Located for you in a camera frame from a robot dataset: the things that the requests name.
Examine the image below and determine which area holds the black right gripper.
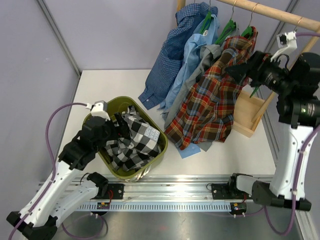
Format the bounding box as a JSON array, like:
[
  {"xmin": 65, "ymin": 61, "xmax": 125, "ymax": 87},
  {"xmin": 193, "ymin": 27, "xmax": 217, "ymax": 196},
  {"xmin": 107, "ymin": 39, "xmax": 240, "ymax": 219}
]
[{"xmin": 224, "ymin": 51, "xmax": 296, "ymax": 97}]

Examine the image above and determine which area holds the black white checkered shirt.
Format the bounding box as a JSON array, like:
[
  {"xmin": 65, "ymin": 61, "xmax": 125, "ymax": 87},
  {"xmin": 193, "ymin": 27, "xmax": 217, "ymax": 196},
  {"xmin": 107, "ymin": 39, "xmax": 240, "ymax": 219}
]
[{"xmin": 105, "ymin": 105, "xmax": 162, "ymax": 172}]

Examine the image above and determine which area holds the green hanger of plaid shirt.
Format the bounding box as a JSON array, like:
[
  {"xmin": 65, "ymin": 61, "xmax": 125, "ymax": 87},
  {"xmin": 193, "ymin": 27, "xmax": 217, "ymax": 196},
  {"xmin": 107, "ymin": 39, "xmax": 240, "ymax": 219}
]
[{"xmin": 240, "ymin": 2, "xmax": 260, "ymax": 39}]

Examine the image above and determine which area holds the red plaid shirt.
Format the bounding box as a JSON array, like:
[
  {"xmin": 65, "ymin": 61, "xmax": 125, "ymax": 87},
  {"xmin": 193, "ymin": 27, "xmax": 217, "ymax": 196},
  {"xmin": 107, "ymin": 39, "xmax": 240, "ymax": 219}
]
[{"xmin": 164, "ymin": 26, "xmax": 258, "ymax": 150}]

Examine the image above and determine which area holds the green hanger with metal hook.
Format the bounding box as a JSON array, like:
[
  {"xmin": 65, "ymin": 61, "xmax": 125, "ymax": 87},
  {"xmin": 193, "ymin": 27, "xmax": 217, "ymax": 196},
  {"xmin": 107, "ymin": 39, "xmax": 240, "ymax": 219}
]
[{"xmin": 249, "ymin": 81, "xmax": 261, "ymax": 98}]

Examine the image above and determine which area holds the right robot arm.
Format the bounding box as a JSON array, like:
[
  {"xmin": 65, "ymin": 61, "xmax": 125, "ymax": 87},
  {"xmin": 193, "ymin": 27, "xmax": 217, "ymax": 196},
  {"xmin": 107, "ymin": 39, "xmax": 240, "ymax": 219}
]
[{"xmin": 225, "ymin": 51, "xmax": 320, "ymax": 211}]

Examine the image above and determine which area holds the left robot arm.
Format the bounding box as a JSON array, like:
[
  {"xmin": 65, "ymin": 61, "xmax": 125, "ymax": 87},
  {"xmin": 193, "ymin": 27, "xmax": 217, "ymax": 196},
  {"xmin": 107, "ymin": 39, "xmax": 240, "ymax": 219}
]
[{"xmin": 6, "ymin": 113, "xmax": 120, "ymax": 240}]

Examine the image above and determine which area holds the grey shirt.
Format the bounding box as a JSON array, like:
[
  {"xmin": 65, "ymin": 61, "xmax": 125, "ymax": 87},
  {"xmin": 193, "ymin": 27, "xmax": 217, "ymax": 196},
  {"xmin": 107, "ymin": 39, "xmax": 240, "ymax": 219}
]
[{"xmin": 162, "ymin": 44, "xmax": 222, "ymax": 152}]

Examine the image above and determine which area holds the green hanger of grey shirt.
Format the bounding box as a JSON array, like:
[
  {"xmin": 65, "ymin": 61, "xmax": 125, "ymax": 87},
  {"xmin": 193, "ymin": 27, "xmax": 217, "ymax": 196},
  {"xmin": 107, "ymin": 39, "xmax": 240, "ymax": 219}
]
[{"xmin": 214, "ymin": 0, "xmax": 237, "ymax": 45}]

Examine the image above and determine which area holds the light blue shirt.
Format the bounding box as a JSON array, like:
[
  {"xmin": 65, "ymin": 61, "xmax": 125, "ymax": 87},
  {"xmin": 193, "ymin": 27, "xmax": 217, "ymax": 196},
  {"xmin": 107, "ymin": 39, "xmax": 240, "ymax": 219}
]
[{"xmin": 157, "ymin": 13, "xmax": 221, "ymax": 160}]

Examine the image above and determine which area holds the green hanger of blue shirt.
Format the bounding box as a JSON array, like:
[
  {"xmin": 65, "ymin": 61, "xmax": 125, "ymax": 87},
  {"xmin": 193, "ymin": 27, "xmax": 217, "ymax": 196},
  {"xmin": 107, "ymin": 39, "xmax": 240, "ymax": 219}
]
[{"xmin": 199, "ymin": 0, "xmax": 213, "ymax": 34}]

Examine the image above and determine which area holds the dark blue checkered shirt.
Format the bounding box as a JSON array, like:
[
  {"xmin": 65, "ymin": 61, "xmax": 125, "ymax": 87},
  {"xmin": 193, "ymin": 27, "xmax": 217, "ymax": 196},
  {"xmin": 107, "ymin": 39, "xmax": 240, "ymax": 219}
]
[{"xmin": 138, "ymin": 2, "xmax": 219, "ymax": 110}]

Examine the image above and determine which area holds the olive green plastic basket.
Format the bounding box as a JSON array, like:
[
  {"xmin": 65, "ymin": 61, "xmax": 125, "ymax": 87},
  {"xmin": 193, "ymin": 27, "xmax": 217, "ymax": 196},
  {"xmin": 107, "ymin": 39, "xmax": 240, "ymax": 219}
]
[{"xmin": 84, "ymin": 96, "xmax": 168, "ymax": 182}]

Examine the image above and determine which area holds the wooden clothes rack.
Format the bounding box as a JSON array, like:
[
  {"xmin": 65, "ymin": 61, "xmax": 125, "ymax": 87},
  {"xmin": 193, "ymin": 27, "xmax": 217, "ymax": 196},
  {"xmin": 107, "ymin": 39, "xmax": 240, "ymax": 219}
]
[{"xmin": 176, "ymin": 0, "xmax": 320, "ymax": 139}]

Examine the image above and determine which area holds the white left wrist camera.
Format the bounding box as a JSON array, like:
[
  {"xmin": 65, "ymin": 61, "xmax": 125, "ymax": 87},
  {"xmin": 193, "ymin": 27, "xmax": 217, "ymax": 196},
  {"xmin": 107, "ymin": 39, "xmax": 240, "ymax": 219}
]
[{"xmin": 85, "ymin": 100, "xmax": 111, "ymax": 121}]

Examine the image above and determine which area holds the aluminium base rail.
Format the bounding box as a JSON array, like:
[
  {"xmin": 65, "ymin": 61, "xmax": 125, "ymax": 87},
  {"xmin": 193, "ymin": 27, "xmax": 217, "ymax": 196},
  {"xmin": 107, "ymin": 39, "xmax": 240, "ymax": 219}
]
[{"xmin": 37, "ymin": 174, "xmax": 276, "ymax": 202}]

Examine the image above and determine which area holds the white slotted cable duct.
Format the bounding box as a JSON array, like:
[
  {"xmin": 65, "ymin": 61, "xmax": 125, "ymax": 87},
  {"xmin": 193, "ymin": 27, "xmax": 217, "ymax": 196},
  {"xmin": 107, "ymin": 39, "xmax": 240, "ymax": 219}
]
[{"xmin": 77, "ymin": 202, "xmax": 231, "ymax": 212}]

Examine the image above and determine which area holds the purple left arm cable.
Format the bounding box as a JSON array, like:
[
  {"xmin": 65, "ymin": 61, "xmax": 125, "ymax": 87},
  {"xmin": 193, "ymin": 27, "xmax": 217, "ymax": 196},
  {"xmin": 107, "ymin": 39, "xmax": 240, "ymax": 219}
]
[{"xmin": 7, "ymin": 102, "xmax": 108, "ymax": 240}]

